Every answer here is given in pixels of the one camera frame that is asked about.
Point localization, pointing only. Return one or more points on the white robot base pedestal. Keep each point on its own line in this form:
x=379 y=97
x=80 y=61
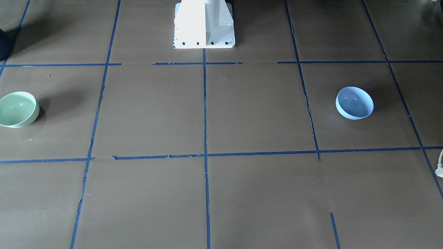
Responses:
x=203 y=24

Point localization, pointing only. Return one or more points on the dark object at edge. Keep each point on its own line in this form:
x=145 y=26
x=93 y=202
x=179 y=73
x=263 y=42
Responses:
x=6 y=45

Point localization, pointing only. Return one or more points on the blue bowl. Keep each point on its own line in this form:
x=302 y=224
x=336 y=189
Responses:
x=354 y=103

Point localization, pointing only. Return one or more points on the green bowl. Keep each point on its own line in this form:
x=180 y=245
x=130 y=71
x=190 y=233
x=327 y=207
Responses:
x=18 y=109

